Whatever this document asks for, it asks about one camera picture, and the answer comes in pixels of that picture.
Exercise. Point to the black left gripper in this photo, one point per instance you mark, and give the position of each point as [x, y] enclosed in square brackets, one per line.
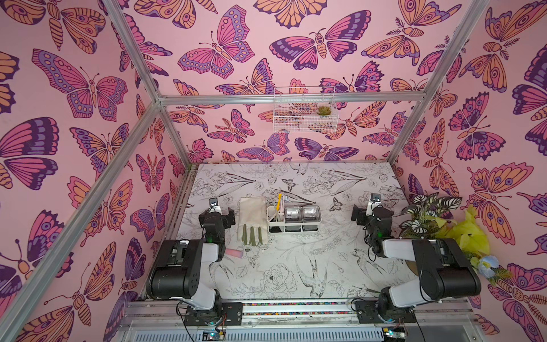
[228, 219]

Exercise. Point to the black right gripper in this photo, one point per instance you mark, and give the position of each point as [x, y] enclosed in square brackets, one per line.
[372, 214]

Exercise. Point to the yellow toothbrush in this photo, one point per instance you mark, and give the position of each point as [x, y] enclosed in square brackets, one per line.
[279, 203]

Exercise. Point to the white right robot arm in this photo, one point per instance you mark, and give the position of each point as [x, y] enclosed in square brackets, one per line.
[443, 271]

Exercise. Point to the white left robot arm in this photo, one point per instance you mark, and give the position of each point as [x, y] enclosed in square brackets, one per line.
[181, 268]

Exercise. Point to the olive green toothbrush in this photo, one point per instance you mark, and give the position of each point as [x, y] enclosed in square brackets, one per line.
[252, 238]
[260, 239]
[244, 235]

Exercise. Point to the cream toothbrush holder caddy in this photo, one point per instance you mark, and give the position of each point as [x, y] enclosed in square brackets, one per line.
[276, 223]

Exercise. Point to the pink eraser block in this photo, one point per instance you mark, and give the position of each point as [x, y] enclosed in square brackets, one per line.
[234, 253]

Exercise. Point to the beige cloth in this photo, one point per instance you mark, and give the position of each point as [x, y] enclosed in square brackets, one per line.
[252, 213]

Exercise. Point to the artificial potted plant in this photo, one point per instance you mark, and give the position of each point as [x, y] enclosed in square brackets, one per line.
[429, 220]

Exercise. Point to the clear right plastic cup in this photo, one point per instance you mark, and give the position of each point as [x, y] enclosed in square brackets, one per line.
[311, 214]

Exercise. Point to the clear plastic cup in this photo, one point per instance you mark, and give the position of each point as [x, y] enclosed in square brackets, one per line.
[293, 215]
[311, 214]

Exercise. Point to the clear left plastic cup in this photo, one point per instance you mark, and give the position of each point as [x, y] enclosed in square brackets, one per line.
[293, 215]

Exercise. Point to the small green succulent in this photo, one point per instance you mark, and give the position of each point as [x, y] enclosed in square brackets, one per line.
[324, 110]

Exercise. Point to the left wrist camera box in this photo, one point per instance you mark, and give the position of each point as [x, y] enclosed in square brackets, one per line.
[214, 206]

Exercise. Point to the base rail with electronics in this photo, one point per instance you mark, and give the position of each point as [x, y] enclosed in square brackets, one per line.
[301, 320]

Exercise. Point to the white wire wall basket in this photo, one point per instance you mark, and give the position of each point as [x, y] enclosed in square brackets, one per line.
[296, 113]

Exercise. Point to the aluminium frame corner post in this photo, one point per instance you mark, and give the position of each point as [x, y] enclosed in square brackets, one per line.
[460, 36]

